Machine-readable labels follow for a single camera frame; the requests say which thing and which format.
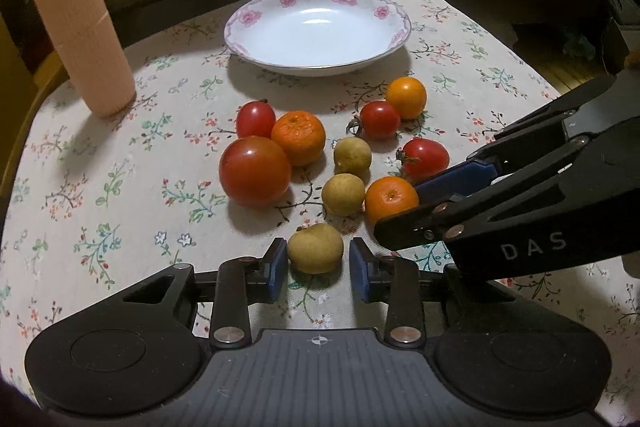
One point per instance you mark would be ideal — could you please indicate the floral tablecloth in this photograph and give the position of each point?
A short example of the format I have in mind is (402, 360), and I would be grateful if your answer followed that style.
(98, 205)

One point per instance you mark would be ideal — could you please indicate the tan longan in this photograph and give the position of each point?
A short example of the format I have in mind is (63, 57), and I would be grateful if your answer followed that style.
(352, 155)
(316, 250)
(343, 195)

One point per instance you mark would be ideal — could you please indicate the small tomato upper left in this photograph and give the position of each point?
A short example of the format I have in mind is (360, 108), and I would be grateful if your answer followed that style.
(255, 118)

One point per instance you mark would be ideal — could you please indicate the large red tomato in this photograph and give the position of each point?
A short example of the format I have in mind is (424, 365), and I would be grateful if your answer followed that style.
(254, 172)

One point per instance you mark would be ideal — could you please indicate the white floral plate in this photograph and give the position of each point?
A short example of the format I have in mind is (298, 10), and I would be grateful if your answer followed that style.
(316, 38)

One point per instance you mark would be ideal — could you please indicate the smooth orange tangerine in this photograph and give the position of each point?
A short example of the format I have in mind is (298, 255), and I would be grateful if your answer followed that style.
(408, 96)

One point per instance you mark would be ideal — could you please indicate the yellow wooden cabinet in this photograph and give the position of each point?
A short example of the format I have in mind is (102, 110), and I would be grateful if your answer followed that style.
(24, 46)

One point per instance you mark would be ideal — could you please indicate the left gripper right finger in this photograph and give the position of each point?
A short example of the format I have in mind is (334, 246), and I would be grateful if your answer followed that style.
(396, 282)

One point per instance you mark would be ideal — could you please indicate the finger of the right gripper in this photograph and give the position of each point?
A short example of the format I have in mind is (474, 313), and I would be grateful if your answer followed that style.
(514, 147)
(550, 201)

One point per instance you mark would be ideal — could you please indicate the round cherry tomato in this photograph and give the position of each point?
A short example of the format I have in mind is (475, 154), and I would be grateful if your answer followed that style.
(379, 120)

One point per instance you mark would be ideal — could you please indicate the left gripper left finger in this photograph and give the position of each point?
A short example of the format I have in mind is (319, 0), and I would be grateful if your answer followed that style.
(240, 283)

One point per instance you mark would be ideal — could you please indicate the pink ribbed cylindrical container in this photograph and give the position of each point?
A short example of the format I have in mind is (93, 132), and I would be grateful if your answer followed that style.
(84, 37)

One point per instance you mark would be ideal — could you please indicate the wrinkled orange tangerine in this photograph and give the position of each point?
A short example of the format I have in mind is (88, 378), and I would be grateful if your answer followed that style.
(301, 135)

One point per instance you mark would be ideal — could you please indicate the oval cherry tomato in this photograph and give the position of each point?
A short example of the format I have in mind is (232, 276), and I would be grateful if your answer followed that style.
(422, 158)

